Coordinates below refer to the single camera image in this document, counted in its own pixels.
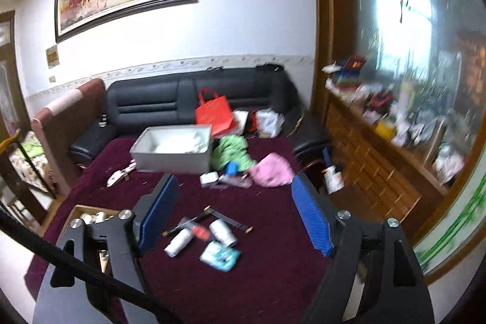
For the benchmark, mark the wooden chair floral cushion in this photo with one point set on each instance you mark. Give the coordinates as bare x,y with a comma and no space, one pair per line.
26,157

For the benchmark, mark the brown upholstered chair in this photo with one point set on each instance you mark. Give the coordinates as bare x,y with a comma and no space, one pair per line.
68,119

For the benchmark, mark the plain white bottle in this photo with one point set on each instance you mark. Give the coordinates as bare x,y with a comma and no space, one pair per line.
101,217

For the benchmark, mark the teal packet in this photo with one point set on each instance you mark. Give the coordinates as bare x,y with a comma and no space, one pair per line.
220,257

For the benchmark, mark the white paper bag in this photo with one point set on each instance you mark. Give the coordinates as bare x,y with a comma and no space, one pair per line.
240,120

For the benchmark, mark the grey purple packet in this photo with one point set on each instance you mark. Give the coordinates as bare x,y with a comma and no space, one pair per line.
237,182

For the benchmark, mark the white key fob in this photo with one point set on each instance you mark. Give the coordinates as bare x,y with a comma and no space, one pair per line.
116,177

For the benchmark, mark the black leather sofa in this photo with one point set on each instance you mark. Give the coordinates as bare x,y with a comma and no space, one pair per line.
152,100

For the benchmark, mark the white plastic bag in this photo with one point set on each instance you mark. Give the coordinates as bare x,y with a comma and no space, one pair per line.
267,122

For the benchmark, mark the silver metal buckle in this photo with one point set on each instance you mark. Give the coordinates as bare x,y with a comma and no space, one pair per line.
102,121

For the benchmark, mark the red and blue box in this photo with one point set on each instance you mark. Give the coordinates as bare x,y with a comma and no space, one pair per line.
351,67

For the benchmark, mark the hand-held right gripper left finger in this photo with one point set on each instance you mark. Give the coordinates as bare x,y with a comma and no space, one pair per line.
157,214

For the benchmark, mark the black strip gold ends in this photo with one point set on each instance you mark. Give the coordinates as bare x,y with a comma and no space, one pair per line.
231,220

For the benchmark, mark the white cylinder container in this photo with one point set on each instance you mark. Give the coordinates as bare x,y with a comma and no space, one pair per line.
224,233

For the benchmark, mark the maroon tablecloth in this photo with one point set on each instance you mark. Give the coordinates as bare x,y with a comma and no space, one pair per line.
265,270

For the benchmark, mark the pink cloth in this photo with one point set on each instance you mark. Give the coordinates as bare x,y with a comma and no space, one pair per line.
273,170

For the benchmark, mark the grey storage box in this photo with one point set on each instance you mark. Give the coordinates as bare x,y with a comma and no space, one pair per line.
171,162

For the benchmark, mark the small white charger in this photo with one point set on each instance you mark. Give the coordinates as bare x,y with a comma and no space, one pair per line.
209,179

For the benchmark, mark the white bottle red print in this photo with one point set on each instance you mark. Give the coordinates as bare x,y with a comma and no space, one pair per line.
333,179

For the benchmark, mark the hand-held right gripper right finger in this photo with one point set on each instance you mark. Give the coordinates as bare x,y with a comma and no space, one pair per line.
311,214

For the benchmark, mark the black marker olive cap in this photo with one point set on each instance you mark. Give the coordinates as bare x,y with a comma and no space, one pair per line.
178,229

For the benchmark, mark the small blue object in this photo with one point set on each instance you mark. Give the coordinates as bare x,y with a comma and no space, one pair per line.
231,169

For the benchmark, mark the wooden framed picture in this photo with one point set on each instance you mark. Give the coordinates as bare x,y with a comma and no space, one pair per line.
5,96

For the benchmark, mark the yellow wall notice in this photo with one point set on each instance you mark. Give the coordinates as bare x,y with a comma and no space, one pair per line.
52,56

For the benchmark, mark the yellow container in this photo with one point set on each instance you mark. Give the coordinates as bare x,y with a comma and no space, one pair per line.
385,129

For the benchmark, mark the wooden sideboard cabinet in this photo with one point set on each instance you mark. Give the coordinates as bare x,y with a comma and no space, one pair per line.
364,157

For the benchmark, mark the cardboard tray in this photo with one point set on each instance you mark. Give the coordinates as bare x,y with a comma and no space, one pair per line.
81,212

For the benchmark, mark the red tote bag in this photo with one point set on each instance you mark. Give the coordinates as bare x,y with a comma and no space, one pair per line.
214,117

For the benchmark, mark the white bottle green label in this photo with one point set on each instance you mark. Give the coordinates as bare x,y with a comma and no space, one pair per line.
178,242

